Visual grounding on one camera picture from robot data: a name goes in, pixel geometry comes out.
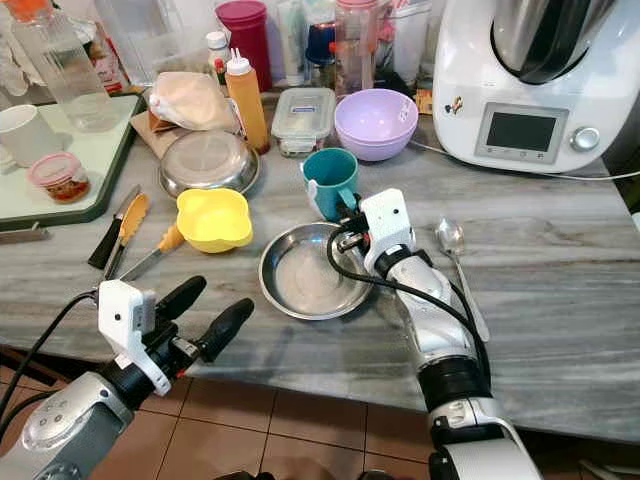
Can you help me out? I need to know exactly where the clear plastic storage jar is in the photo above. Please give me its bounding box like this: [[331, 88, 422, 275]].
[[390, 0, 436, 91]]

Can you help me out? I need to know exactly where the small red-lidded tub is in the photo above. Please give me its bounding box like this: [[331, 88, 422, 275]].
[[27, 151, 93, 204]]

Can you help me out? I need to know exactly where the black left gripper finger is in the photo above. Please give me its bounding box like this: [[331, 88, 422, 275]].
[[155, 276, 207, 323], [195, 297, 256, 363]]

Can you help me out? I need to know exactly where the orange-handled steel utensil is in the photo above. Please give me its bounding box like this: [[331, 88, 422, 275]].
[[117, 224, 187, 285]]

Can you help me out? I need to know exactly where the orange squeeze bottle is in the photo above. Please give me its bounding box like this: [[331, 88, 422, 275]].
[[226, 48, 270, 155]]

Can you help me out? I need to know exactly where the grey marble-look counter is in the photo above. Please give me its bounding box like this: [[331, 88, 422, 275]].
[[0, 90, 640, 446]]

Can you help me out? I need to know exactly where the white appliance cable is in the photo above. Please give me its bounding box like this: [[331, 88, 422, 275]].
[[410, 138, 640, 183]]

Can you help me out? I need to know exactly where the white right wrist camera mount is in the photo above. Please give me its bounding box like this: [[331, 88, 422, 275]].
[[360, 187, 417, 276]]

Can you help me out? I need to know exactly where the brown flat board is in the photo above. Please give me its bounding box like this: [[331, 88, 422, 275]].
[[130, 108, 167, 159]]

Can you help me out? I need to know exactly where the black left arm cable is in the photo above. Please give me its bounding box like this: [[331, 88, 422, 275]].
[[0, 290, 106, 471], [0, 390, 61, 453]]

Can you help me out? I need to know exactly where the small white-capped bottle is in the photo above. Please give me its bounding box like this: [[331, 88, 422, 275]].
[[205, 30, 231, 81]]

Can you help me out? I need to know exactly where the white ceramic mug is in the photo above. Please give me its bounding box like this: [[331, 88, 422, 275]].
[[0, 104, 66, 168]]

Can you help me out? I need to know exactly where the clear bottle with pink lid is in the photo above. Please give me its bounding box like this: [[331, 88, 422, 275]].
[[333, 0, 381, 96]]

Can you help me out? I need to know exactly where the white kitchen food processor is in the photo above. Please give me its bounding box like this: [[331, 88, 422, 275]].
[[432, 0, 640, 174]]

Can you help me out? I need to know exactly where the purple plastic bowl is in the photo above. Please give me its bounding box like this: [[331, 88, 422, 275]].
[[334, 89, 419, 163]]

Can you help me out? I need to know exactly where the teal plastic cup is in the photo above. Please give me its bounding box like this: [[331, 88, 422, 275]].
[[301, 148, 361, 223]]

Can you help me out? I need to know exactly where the clear-lidded food container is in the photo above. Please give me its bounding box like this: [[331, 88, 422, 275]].
[[271, 87, 336, 158]]

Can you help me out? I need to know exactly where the pale plastic food bag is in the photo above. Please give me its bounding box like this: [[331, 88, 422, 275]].
[[147, 71, 233, 134]]

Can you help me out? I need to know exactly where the clear bottle with orange cap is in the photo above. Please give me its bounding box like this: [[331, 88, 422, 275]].
[[5, 0, 121, 134]]

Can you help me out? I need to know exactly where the upturned stainless steel bowl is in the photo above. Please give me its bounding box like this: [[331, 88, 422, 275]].
[[158, 130, 260, 199]]

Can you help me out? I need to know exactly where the clear plastic pitcher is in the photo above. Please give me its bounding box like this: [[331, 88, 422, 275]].
[[95, 0, 186, 86]]

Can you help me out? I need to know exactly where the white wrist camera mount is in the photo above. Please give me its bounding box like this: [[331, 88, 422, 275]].
[[360, 187, 417, 276], [98, 279, 173, 396]]

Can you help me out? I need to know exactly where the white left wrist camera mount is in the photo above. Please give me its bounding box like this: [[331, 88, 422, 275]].
[[98, 279, 173, 396]]

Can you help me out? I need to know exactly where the white tube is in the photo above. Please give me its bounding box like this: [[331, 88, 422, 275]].
[[277, 0, 306, 86]]

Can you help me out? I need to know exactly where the dark blue container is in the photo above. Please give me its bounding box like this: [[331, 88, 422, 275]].
[[305, 20, 336, 69]]

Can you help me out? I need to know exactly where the magenta plastic canister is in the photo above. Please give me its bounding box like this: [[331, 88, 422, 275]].
[[216, 0, 269, 93]]

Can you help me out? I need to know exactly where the red printed packet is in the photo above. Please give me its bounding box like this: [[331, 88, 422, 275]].
[[88, 30, 133, 96]]

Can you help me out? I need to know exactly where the yellow plastic bowl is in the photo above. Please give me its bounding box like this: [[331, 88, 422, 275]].
[[176, 188, 254, 254]]

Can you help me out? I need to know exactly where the open stainless steel plate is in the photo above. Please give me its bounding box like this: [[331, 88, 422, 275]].
[[258, 222, 371, 321]]

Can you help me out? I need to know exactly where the black-handled knife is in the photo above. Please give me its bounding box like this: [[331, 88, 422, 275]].
[[88, 185, 141, 270]]

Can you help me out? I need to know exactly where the white cloth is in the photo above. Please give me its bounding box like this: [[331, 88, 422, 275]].
[[0, 20, 27, 96]]

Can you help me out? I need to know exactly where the steel spoon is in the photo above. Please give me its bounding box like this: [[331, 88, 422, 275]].
[[436, 218, 492, 344]]

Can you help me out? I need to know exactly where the green-rimmed tray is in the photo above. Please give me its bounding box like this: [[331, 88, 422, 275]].
[[0, 93, 146, 233]]

